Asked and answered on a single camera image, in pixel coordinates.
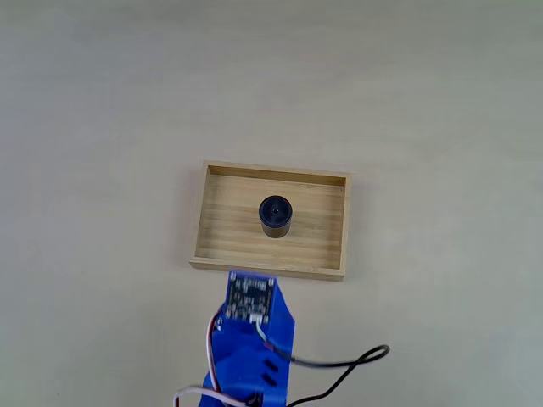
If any black cylinder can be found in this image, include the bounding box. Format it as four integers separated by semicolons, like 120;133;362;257
257;194;294;239

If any shallow wooden box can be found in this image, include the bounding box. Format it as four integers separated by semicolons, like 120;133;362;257
189;159;353;284

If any red white black servo wire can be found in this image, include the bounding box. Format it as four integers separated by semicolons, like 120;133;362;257
172;310;260;407

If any blue camera circuit board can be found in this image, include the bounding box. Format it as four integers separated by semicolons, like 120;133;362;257
223;270;280;326

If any black camera cable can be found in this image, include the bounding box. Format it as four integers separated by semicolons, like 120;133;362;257
249;315;391;407

